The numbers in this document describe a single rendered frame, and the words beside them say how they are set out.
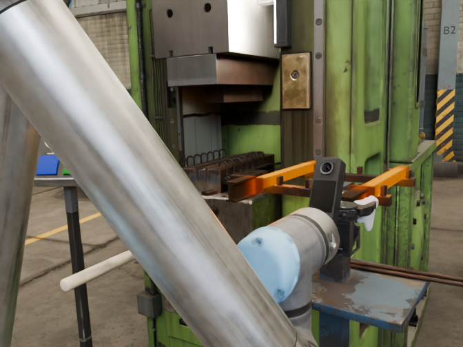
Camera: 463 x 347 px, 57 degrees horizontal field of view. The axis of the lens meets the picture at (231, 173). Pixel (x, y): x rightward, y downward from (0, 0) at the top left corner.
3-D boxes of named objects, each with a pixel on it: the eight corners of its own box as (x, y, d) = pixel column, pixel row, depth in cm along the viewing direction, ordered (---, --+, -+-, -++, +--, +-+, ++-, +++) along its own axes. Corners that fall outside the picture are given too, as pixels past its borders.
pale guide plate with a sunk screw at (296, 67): (308, 108, 134) (308, 52, 131) (282, 109, 139) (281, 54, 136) (311, 108, 136) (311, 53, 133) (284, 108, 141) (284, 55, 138)
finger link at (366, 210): (359, 206, 79) (331, 216, 73) (359, 197, 78) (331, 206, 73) (383, 211, 75) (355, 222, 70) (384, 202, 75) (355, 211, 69)
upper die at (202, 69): (217, 84, 136) (215, 53, 134) (167, 87, 146) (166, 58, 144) (273, 85, 171) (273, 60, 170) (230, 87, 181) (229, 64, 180)
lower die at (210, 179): (220, 193, 142) (220, 167, 140) (173, 188, 152) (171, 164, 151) (274, 172, 177) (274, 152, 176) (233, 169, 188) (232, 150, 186)
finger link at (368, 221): (374, 223, 82) (346, 234, 76) (375, 193, 81) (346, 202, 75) (389, 226, 80) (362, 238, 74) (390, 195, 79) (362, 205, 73)
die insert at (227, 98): (224, 102, 147) (223, 85, 146) (205, 102, 151) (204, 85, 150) (262, 100, 172) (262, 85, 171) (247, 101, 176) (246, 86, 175)
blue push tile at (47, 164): (55, 174, 152) (59, 154, 154) (35, 174, 153) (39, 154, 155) (58, 175, 154) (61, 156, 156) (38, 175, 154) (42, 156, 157)
